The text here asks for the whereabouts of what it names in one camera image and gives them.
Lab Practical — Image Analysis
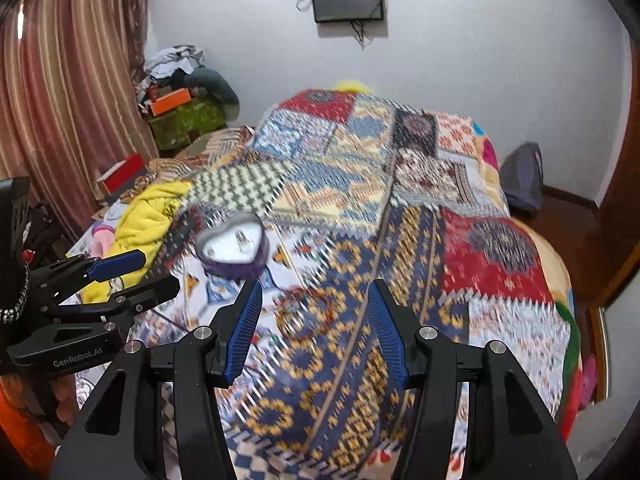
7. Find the wooden door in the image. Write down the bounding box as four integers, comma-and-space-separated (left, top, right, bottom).
597, 35, 640, 308

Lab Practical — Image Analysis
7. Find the colourful fleece blanket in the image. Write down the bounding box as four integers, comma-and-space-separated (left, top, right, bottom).
550, 240, 598, 443

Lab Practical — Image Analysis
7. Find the dark bangle bracelet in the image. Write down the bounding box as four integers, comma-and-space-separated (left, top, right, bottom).
274, 287, 337, 338

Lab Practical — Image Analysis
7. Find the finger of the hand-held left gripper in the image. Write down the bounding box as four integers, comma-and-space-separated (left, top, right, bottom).
7, 275, 181, 376
27, 251, 148, 307

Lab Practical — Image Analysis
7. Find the green patterned box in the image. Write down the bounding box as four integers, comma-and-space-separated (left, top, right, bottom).
147, 97, 228, 150

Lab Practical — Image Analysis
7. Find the yellow pillow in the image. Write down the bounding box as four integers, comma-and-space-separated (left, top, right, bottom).
334, 79, 373, 95

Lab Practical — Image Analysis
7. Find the red box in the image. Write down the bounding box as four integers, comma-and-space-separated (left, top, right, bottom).
96, 154, 148, 197

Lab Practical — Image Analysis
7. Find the patchwork printed blanket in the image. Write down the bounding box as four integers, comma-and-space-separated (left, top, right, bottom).
60, 89, 573, 480

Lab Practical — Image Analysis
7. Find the pink soft toy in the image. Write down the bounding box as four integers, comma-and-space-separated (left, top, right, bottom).
90, 224, 121, 261

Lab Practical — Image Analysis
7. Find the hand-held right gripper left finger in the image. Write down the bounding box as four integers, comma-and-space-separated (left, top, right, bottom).
47, 280, 263, 480

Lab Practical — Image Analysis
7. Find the orange box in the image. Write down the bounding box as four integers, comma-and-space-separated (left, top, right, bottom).
149, 88, 193, 117

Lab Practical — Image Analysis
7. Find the grey bag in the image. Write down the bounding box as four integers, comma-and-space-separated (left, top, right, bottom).
499, 142, 545, 213

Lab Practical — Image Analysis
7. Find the heart-shaped purple jewelry box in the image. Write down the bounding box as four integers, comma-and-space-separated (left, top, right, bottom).
195, 212, 271, 281

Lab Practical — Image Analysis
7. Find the pile of clothes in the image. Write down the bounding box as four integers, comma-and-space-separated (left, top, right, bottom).
132, 45, 241, 111

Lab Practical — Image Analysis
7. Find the yellow cloth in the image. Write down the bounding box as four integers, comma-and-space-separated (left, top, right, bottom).
82, 181, 193, 305

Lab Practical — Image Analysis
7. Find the striped pink curtain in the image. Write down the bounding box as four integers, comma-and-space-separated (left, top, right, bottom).
0, 0, 161, 241

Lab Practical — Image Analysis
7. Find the black coiled cable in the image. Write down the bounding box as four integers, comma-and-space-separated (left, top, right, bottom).
0, 260, 33, 326

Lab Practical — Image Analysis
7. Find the black hanging cable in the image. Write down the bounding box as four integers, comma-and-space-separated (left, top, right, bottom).
350, 20, 371, 50

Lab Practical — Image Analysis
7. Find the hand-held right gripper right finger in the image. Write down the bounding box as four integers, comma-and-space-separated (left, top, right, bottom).
367, 279, 581, 480

